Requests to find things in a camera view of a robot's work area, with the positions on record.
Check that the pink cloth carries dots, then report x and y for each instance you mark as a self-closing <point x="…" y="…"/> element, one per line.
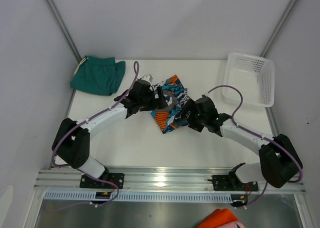
<point x="235" y="224"/>

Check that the white plastic mesh basket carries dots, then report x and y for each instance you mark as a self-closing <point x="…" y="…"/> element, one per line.
<point x="253" y="76"/>

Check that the patterned blue orange shorts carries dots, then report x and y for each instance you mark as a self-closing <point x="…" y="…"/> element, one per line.
<point x="176" y="97"/>

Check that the left aluminium frame post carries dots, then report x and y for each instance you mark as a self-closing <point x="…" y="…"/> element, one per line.
<point x="63" y="28"/>

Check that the right aluminium frame post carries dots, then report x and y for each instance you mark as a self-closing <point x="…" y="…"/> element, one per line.
<point x="283" y="20"/>

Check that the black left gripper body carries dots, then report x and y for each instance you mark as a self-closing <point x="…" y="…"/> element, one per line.
<point x="155" y="99"/>

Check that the aluminium frame post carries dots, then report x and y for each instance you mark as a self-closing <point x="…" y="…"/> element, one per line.
<point x="63" y="28"/>
<point x="283" y="20"/>

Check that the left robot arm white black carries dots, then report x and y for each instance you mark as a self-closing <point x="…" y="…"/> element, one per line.
<point x="72" y="142"/>

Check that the orange cloth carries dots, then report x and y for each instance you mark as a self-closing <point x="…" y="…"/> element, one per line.
<point x="218" y="218"/>

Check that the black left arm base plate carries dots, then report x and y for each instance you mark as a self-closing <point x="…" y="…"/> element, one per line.
<point x="115" y="178"/>

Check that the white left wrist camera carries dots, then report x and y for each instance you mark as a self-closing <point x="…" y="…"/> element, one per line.
<point x="148" y="78"/>

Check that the white slotted cable duct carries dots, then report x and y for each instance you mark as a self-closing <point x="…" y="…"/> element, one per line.
<point x="139" y="197"/>

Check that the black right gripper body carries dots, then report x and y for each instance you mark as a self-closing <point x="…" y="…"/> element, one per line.
<point x="186" y="111"/>

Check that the teal green shorts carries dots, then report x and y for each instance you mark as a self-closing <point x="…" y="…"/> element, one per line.
<point x="98" y="76"/>

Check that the aluminium mounting rail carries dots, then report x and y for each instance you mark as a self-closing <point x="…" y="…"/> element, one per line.
<point x="137" y="179"/>

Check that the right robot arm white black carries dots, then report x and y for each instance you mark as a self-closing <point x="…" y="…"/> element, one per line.
<point x="278" y="161"/>

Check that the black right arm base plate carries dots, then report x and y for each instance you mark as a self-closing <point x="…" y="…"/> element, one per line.
<point x="231" y="183"/>

